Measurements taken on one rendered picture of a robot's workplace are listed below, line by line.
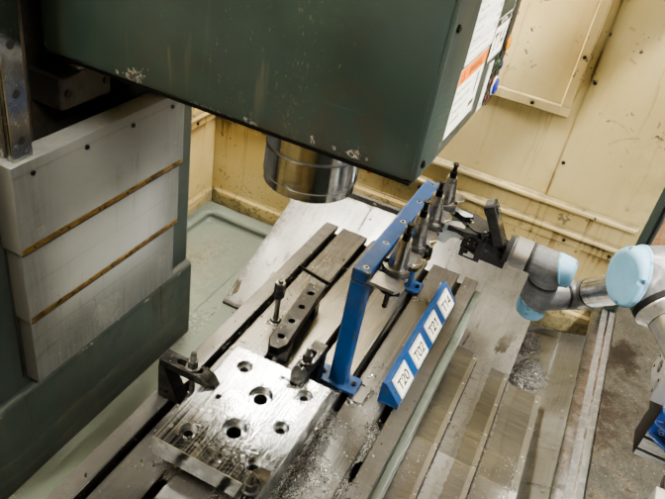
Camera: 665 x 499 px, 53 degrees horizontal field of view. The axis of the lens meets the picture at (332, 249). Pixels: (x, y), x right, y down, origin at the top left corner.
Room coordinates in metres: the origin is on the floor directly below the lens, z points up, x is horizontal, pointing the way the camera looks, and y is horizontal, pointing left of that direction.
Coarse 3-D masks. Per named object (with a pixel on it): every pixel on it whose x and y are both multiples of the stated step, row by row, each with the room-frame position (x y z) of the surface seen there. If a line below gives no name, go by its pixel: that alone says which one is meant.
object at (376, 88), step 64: (64, 0) 1.00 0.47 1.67; (128, 0) 0.96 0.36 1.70; (192, 0) 0.92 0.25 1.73; (256, 0) 0.89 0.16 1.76; (320, 0) 0.86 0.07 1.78; (384, 0) 0.83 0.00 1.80; (448, 0) 0.81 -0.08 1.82; (512, 0) 1.14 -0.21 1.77; (128, 64) 0.96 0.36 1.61; (192, 64) 0.92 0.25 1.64; (256, 64) 0.89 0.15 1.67; (320, 64) 0.86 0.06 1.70; (384, 64) 0.83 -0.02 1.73; (448, 64) 0.83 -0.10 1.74; (256, 128) 0.89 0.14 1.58; (320, 128) 0.85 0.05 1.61; (384, 128) 0.82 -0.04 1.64
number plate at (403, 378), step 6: (402, 366) 1.12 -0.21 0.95; (408, 366) 1.14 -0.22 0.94; (396, 372) 1.09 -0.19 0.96; (402, 372) 1.11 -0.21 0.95; (408, 372) 1.12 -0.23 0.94; (396, 378) 1.08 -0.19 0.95; (402, 378) 1.09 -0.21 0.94; (408, 378) 1.11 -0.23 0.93; (396, 384) 1.07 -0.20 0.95; (402, 384) 1.08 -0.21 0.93; (408, 384) 1.10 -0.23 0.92; (402, 390) 1.07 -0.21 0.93; (402, 396) 1.06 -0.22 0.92
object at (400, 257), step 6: (402, 240) 1.11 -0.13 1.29; (396, 246) 1.12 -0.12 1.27; (402, 246) 1.11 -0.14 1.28; (408, 246) 1.11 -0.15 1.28; (396, 252) 1.11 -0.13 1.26; (402, 252) 1.11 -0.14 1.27; (408, 252) 1.11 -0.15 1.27; (390, 258) 1.12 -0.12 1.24; (396, 258) 1.11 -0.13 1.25; (402, 258) 1.11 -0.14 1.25; (408, 258) 1.11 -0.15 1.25; (390, 264) 1.11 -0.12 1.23; (396, 264) 1.10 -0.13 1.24; (402, 264) 1.11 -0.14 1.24; (408, 264) 1.12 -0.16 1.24; (402, 270) 1.10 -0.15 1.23
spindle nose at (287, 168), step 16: (272, 144) 0.94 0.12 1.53; (288, 144) 0.92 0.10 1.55; (272, 160) 0.93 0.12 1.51; (288, 160) 0.92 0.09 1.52; (304, 160) 0.91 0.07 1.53; (320, 160) 0.91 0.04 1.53; (336, 160) 0.92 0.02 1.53; (272, 176) 0.93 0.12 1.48; (288, 176) 0.91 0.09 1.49; (304, 176) 0.91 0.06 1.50; (320, 176) 0.91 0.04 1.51; (336, 176) 0.92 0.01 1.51; (352, 176) 0.95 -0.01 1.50; (288, 192) 0.92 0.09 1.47; (304, 192) 0.91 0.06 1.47; (320, 192) 0.91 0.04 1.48; (336, 192) 0.93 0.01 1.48
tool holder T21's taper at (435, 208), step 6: (432, 198) 1.32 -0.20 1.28; (438, 198) 1.32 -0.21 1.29; (432, 204) 1.32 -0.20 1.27; (438, 204) 1.32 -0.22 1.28; (432, 210) 1.32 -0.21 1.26; (438, 210) 1.32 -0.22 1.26; (432, 216) 1.31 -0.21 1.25; (438, 216) 1.32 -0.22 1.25; (432, 222) 1.31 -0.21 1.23; (438, 222) 1.32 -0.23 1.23
